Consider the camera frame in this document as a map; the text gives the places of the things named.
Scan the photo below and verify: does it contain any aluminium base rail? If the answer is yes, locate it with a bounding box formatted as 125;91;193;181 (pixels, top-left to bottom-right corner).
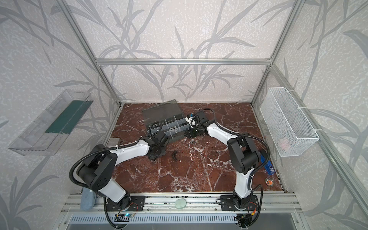
60;193;302;215

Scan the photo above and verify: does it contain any clear plastic wall bin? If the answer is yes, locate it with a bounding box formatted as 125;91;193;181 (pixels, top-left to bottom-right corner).
9;90;94;156

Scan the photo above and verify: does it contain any green circuit board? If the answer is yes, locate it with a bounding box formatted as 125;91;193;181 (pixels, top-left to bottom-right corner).
115;213;136;222

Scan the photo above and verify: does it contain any small round orange object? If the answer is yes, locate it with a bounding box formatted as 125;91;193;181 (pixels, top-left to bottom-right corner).
265;177;274;187

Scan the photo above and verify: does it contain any aluminium horizontal frame bar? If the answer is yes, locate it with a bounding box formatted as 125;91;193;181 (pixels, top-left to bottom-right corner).
95;58;271;66

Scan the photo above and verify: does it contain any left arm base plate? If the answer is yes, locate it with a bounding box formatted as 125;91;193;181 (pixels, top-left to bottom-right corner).
106;195;146;212

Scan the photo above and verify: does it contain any blue stapler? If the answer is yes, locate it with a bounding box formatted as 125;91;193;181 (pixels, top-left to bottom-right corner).
261;155;275;175

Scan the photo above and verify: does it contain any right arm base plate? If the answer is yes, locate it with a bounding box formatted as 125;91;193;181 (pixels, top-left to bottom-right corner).
220;194;259;212

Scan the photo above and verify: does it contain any grey compartment organizer box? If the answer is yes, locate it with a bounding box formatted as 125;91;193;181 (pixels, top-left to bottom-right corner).
142;100;189;143

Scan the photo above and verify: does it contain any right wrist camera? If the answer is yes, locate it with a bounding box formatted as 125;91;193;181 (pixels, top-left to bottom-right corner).
186;114;198;128

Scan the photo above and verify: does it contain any white wire mesh basket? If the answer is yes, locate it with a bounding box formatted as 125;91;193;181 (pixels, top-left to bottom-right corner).
260;87;320;157

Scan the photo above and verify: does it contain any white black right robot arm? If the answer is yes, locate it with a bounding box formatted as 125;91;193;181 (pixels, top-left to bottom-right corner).
185;109;271;210

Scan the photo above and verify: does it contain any black screw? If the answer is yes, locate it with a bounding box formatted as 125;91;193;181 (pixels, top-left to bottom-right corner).
172;151;178;162

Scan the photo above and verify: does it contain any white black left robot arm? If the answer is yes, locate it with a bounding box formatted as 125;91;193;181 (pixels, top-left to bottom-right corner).
69;131;169;210

